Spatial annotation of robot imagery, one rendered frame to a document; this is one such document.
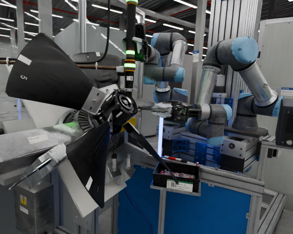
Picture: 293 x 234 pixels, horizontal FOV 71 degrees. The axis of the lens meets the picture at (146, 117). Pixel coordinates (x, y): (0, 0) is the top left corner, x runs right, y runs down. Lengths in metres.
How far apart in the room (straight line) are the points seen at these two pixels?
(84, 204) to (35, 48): 0.54
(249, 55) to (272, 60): 1.50
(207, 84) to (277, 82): 1.50
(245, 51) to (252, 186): 0.63
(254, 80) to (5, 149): 1.04
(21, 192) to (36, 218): 0.13
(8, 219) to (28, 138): 0.92
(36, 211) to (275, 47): 2.41
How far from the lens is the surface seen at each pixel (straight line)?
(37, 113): 0.90
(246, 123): 1.36
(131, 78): 0.85
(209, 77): 1.09
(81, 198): 0.81
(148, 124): 4.90
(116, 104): 0.71
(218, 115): 0.97
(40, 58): 0.71
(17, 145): 0.65
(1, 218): 1.52
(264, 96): 1.23
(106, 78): 0.89
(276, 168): 2.66
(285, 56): 2.54
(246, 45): 1.02
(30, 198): 1.01
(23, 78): 0.69
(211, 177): 1.17
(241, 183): 1.16
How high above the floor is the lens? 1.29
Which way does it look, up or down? 9 degrees down
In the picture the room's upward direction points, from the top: 3 degrees clockwise
